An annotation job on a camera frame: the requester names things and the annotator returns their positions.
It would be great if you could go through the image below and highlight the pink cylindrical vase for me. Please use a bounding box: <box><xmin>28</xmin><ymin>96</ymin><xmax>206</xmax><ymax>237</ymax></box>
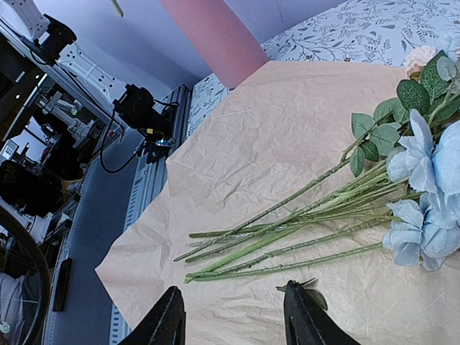
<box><xmin>162</xmin><ymin>0</ymin><xmax>268</xmax><ymax>88</ymax></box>

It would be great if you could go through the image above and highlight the loose dark green leaf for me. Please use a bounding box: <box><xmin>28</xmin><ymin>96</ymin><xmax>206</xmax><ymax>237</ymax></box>
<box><xmin>277</xmin><ymin>277</ymin><xmax>328</xmax><ymax>311</ymax></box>

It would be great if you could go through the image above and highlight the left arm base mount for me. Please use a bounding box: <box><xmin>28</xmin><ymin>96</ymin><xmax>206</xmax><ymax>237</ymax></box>
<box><xmin>113</xmin><ymin>84</ymin><xmax>180</xmax><ymax>164</ymax></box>

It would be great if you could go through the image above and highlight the floral patterned table mat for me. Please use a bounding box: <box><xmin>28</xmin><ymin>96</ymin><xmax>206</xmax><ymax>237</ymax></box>
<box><xmin>188</xmin><ymin>0</ymin><xmax>460</xmax><ymax>144</ymax></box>

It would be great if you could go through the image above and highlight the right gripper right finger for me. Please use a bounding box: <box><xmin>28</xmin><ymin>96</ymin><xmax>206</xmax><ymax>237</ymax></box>
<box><xmin>283</xmin><ymin>297</ymin><xmax>359</xmax><ymax>345</ymax></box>

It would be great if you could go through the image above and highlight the blue hydrangea flower bunch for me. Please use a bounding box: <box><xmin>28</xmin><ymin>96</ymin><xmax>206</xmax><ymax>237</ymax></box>
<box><xmin>180</xmin><ymin>35</ymin><xmax>459</xmax><ymax>282</ymax></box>

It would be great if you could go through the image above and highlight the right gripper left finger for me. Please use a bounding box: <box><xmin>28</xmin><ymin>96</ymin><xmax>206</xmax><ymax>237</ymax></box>
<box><xmin>120</xmin><ymin>286</ymin><xmax>186</xmax><ymax>345</ymax></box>

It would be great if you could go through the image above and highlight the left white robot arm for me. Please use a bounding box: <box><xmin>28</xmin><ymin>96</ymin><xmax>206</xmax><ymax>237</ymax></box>
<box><xmin>1</xmin><ymin>1</ymin><xmax>174</xmax><ymax>147</ymax></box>

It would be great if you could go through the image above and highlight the green paper bouquet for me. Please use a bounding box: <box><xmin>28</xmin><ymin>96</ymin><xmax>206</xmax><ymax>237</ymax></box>
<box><xmin>96</xmin><ymin>61</ymin><xmax>459</xmax><ymax>344</ymax></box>

